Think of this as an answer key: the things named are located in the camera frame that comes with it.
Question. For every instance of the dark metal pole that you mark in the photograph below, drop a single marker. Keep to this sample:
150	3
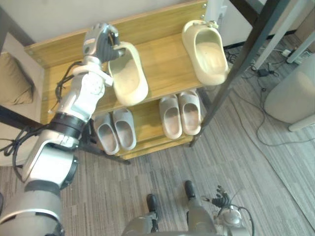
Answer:
242	66

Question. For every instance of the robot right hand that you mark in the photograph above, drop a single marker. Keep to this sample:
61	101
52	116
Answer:
221	198

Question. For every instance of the tan cushion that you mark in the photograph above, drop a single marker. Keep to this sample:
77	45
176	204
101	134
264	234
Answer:
15	81

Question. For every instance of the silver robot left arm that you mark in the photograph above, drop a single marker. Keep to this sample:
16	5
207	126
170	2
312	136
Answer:
64	118

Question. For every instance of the black power adapter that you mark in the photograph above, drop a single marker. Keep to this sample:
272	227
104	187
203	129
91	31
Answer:
263	72

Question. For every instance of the grey slide slipper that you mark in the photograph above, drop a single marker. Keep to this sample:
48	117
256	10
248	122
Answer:
107	135
124	129

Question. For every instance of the beige slide slipper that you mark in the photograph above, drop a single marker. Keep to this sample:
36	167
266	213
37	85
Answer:
170	116
190	112

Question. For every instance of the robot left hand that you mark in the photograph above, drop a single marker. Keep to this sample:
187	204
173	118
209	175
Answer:
103	46

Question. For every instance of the grey rounded appliance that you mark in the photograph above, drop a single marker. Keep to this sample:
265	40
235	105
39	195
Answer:
291	93

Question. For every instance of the cream foam clog slipper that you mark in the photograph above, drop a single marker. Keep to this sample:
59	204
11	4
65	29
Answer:
206	52
128	73

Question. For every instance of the wooden shoe rack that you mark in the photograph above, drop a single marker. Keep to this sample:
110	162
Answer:
98	73

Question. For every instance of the robot silver legs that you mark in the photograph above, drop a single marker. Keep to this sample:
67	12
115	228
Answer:
169	214

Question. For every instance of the white table leg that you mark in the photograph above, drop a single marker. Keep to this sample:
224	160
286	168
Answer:
273	39

